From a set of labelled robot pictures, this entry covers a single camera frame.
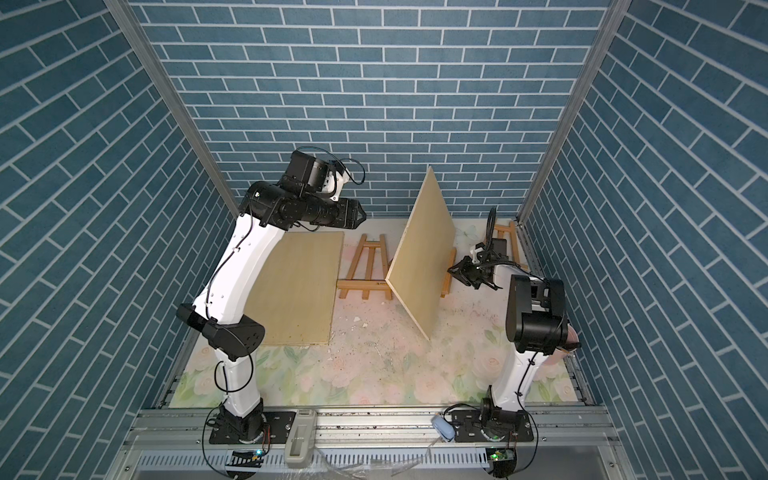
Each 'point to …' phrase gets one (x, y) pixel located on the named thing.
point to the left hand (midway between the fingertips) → (364, 216)
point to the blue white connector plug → (444, 427)
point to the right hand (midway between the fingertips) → (452, 271)
